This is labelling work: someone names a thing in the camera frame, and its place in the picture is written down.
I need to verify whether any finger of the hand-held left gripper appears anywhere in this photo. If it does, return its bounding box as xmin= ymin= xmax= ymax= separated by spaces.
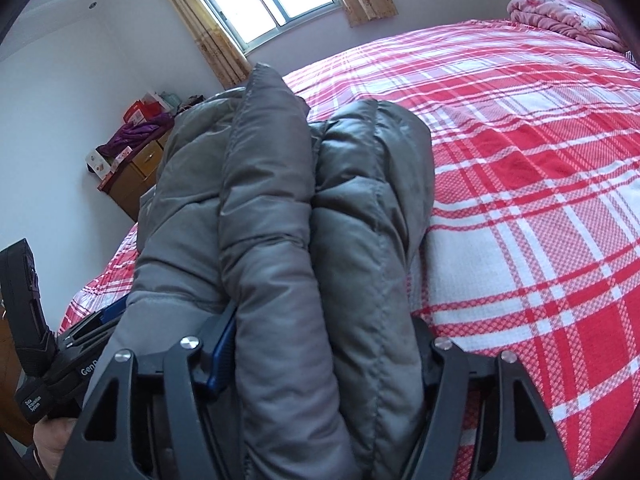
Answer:
xmin=94 ymin=294 xmax=131 ymax=329

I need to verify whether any purple cloth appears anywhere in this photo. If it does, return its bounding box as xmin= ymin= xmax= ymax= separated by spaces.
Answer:
xmin=96 ymin=112 xmax=175 ymax=159

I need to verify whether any white printed box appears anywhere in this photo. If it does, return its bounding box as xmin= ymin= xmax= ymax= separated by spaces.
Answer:
xmin=84 ymin=147 xmax=122 ymax=182

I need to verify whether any red and white box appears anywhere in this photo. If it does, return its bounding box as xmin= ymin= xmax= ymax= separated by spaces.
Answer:
xmin=122 ymin=91 xmax=167 ymax=126

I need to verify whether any grey puffer jacket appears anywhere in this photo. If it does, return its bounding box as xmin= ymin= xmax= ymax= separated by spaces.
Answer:
xmin=125 ymin=62 xmax=437 ymax=480

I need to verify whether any folded pink quilt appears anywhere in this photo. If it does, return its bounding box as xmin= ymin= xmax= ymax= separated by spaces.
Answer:
xmin=506 ymin=0 xmax=632 ymax=54

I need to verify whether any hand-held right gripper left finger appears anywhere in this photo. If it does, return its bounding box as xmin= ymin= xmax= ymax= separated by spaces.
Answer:
xmin=52 ymin=302 xmax=240 ymax=480

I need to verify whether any person's left hand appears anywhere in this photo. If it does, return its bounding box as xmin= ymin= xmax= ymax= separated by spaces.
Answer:
xmin=31 ymin=416 xmax=77 ymax=480

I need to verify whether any bed with red plaid sheet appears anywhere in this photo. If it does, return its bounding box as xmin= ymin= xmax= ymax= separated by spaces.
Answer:
xmin=57 ymin=20 xmax=640 ymax=480

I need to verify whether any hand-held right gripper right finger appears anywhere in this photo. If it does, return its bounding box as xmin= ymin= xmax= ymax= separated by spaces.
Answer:
xmin=400 ymin=315 xmax=573 ymax=480

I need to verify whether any brown wooden desk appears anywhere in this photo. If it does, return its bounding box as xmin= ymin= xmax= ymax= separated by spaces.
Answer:
xmin=97 ymin=132 xmax=173 ymax=224

